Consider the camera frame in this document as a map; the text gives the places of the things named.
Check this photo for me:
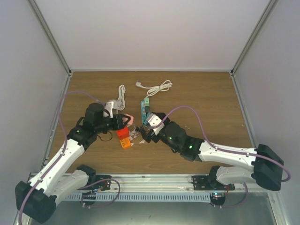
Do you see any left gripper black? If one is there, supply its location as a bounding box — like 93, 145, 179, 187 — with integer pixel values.
95, 113, 130, 134

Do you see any pink charger cube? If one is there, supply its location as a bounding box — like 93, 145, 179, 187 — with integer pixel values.
125, 114, 134, 127

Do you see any teal power strip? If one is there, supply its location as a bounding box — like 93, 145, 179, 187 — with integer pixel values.
140, 100, 149, 125

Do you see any red charger cube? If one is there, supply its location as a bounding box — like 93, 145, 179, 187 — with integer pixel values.
117, 126, 130, 140

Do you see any black charger adapter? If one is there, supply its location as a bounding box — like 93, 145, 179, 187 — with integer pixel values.
144, 106, 150, 114

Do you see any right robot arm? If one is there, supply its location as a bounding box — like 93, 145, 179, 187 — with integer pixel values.
137, 113, 284, 191

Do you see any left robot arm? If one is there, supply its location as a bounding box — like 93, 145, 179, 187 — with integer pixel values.
15, 103, 131, 224

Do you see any orange power strip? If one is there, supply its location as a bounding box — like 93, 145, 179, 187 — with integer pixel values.
120, 137, 133, 149

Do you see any white cable of orange strip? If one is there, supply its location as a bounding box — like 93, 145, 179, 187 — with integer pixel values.
116, 84, 127, 111

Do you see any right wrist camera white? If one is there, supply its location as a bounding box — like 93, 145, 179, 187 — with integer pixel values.
146, 112, 165, 135

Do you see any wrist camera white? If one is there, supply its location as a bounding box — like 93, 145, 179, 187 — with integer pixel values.
104, 100, 118, 118
146, 112, 165, 135

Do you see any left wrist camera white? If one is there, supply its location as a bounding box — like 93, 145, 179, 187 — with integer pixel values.
104, 100, 118, 118

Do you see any white cable of teal strip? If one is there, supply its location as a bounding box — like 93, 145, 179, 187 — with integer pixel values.
135, 79, 173, 99

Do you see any aluminium front rail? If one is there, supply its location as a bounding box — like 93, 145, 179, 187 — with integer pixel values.
25, 172, 279, 193

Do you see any grey slotted cable duct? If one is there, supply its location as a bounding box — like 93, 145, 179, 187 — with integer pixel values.
63, 193, 211, 202

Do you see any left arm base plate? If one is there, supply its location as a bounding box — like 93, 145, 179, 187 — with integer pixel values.
79, 175, 111, 192

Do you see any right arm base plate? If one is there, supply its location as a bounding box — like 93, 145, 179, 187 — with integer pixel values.
190, 175, 235, 191

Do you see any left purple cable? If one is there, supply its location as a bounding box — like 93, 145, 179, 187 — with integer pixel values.
18, 91, 121, 225

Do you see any left aluminium frame post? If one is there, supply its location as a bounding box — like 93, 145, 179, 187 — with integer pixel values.
27, 0, 72, 75

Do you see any aluminium frame post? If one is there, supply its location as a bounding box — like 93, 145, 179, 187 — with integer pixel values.
230, 0, 279, 75
27, 0, 72, 75

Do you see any right aluminium frame post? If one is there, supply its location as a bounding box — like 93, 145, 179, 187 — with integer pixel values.
230, 0, 279, 75

